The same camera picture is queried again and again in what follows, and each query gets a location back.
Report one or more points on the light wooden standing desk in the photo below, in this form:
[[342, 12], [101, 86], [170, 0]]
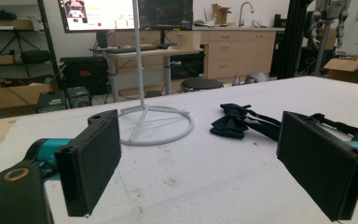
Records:
[[155, 53]]

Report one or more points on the black metal frame post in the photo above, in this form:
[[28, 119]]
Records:
[[293, 37]]

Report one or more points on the small cardboard box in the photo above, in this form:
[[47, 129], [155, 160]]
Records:
[[0, 60]]

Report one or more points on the open cardboard box on counter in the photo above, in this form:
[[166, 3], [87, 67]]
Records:
[[221, 14]]

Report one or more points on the monitor with bright screen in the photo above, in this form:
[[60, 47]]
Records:
[[105, 14]]

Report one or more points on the black round stool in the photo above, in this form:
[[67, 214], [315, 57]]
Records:
[[202, 84]]

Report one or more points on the light wooden cabinet with drawers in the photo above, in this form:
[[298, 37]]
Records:
[[245, 53]]

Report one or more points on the large open cardboard box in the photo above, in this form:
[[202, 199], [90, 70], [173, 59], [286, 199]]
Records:
[[15, 96]]

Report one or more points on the flat cardboard box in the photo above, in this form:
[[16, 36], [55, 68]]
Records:
[[9, 25]]

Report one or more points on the grey robot part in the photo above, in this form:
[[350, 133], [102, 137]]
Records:
[[258, 78]]

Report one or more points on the black equipment case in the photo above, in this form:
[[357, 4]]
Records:
[[84, 74]]

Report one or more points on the white foam mat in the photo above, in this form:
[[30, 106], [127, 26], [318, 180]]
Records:
[[199, 174]]

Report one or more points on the metal faucet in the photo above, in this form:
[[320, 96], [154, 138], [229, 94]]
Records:
[[241, 12]]

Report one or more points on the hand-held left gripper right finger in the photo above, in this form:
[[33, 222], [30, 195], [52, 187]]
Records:
[[320, 165]]

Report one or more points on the white metal rack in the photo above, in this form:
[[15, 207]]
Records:
[[138, 46]]

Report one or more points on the black metal shelf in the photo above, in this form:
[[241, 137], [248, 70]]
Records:
[[48, 40]]

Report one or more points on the black keyboard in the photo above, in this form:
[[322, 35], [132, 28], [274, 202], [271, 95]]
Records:
[[130, 49]]

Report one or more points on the monitor with dark screen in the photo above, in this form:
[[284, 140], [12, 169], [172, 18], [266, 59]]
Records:
[[167, 14]]

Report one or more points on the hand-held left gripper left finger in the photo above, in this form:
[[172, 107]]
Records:
[[88, 161]]

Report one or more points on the cardboard box with open flap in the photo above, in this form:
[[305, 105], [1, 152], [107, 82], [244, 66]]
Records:
[[348, 67]]

